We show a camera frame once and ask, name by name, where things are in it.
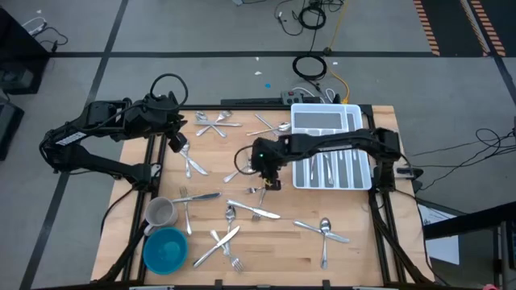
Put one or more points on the teal bowl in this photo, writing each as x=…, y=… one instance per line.
x=165, y=251

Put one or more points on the white paper sheet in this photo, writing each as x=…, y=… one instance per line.
x=443, y=249

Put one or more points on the small silver spoon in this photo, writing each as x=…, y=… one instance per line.
x=313, y=167

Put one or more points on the grey ceramic mug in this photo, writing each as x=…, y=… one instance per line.
x=161, y=213

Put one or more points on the black side table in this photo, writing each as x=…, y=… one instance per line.
x=463, y=223

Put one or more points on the black cabinet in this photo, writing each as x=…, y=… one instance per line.
x=20, y=60

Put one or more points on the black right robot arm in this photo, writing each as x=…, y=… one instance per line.
x=330, y=141

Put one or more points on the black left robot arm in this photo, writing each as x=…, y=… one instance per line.
x=101, y=165

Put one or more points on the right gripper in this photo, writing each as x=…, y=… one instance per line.
x=268, y=155

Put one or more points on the grey power strip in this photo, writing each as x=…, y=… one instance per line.
x=291, y=98

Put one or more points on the white cutlery tray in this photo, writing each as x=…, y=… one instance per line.
x=318, y=120

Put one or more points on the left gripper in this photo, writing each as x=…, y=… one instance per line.
x=175, y=133

